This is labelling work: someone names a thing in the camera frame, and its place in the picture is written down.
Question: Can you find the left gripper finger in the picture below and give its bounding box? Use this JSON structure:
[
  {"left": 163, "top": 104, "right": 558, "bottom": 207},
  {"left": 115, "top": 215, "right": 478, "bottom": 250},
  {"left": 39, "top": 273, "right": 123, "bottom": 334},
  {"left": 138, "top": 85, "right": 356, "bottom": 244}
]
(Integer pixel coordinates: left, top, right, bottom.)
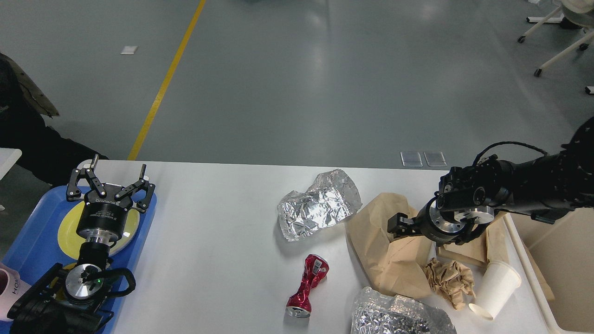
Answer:
[
  {"left": 66, "top": 155, "right": 108, "bottom": 202},
  {"left": 114, "top": 164, "right": 155, "bottom": 213}
]

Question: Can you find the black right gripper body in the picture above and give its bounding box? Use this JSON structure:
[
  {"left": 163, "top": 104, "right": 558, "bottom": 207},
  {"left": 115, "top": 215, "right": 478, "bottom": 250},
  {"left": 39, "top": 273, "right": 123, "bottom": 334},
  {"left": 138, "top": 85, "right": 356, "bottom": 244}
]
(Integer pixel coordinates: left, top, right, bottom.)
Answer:
[{"left": 414, "top": 198, "right": 496, "bottom": 245}]

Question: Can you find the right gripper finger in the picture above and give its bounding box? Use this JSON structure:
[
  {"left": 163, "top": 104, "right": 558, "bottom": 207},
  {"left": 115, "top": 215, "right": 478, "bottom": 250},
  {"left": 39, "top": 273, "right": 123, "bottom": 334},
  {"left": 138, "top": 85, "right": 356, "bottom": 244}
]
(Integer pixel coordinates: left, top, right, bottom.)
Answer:
[{"left": 387, "top": 213, "right": 420, "bottom": 238}]

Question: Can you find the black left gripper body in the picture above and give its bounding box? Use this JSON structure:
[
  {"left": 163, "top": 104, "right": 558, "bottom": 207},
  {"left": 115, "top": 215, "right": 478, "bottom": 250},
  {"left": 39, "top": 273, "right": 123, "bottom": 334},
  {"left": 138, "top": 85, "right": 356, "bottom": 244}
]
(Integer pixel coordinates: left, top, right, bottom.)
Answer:
[{"left": 76, "top": 195, "right": 133, "bottom": 243}]

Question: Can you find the yellow plastic plate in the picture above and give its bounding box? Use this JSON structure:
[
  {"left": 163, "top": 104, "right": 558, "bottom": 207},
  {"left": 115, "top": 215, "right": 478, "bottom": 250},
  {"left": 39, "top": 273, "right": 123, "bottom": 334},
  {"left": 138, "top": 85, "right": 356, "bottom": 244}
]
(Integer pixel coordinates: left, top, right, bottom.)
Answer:
[{"left": 58, "top": 202, "right": 140, "bottom": 234}]

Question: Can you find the large brown paper bag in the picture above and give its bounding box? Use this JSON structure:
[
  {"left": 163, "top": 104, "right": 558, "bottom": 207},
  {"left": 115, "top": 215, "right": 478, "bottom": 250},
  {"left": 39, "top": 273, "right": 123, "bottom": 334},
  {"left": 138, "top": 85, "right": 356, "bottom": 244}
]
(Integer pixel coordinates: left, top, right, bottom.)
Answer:
[{"left": 346, "top": 193, "right": 433, "bottom": 299}]

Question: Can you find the foil sheet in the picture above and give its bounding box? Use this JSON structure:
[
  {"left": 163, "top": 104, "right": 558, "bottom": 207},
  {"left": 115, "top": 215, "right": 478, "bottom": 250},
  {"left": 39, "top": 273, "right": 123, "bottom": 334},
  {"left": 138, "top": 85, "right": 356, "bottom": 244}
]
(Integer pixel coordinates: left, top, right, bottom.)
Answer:
[
  {"left": 277, "top": 169, "right": 362, "bottom": 242},
  {"left": 350, "top": 287, "right": 457, "bottom": 334}
]

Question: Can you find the teal HOME mug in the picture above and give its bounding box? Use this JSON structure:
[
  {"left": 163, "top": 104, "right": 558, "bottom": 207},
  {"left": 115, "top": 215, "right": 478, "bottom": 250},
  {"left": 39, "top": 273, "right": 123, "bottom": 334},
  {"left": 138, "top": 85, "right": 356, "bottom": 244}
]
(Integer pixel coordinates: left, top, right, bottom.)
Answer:
[{"left": 49, "top": 263, "right": 74, "bottom": 301}]

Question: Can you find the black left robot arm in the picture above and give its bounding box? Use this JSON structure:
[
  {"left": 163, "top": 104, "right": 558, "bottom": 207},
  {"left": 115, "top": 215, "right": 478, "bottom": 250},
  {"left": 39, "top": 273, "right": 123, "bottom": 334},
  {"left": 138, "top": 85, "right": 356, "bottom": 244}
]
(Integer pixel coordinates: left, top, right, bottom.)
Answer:
[{"left": 7, "top": 155, "right": 156, "bottom": 334}]

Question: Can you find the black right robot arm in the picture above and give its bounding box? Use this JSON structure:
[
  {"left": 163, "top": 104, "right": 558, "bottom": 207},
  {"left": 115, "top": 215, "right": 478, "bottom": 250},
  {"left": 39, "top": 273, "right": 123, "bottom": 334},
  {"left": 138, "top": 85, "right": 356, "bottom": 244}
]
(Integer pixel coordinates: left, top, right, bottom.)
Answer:
[{"left": 387, "top": 119, "right": 594, "bottom": 245}]

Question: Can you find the pink plate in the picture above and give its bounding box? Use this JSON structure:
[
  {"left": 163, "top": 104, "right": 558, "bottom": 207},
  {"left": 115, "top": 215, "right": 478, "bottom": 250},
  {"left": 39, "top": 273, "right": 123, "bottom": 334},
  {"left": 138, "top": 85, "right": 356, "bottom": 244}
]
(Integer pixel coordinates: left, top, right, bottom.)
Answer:
[{"left": 57, "top": 232, "right": 136, "bottom": 259}]

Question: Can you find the brown paper bag right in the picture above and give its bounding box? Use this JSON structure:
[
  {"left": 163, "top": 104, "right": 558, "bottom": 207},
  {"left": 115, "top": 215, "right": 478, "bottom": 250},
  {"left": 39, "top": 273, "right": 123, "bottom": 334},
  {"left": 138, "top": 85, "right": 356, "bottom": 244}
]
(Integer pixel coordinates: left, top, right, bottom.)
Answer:
[{"left": 436, "top": 211, "right": 555, "bottom": 302}]

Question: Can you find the crumpled brown paper ball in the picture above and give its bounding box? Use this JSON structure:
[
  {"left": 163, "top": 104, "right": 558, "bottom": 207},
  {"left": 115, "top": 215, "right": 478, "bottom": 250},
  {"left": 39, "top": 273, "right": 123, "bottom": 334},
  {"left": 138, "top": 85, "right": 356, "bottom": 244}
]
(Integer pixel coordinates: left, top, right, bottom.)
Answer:
[{"left": 423, "top": 258, "right": 476, "bottom": 310}]

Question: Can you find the person in black clothes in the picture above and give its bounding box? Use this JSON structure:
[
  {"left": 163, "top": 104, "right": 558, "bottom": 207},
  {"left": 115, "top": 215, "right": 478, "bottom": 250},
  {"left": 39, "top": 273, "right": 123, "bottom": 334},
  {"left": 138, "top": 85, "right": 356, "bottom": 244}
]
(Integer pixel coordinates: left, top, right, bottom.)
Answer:
[{"left": 0, "top": 54, "right": 107, "bottom": 186}]

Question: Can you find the beige plastic bin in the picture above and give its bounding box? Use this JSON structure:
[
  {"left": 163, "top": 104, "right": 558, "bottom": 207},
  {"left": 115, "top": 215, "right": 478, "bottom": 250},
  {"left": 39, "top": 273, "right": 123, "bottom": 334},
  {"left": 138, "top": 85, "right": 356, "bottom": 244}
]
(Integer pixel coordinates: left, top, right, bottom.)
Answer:
[{"left": 511, "top": 208, "right": 594, "bottom": 333}]

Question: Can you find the pink HOME mug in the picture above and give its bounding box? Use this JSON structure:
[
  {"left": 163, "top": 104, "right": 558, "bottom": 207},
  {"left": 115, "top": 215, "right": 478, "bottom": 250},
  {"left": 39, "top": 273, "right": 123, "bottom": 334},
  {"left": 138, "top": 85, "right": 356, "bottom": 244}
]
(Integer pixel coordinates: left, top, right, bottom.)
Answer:
[{"left": 0, "top": 263, "right": 32, "bottom": 322}]

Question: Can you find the crushed red can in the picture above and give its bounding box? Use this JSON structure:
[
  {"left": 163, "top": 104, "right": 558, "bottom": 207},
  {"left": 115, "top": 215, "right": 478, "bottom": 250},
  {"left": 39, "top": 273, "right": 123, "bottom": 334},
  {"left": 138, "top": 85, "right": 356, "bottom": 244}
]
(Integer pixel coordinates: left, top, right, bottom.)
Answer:
[{"left": 285, "top": 254, "right": 329, "bottom": 318}]

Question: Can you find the white chair base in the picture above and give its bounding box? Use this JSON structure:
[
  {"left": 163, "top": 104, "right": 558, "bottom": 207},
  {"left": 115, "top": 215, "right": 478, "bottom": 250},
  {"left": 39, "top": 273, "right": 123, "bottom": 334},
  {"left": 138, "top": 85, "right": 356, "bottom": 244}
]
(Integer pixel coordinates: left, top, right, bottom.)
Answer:
[{"left": 517, "top": 0, "right": 594, "bottom": 78}]

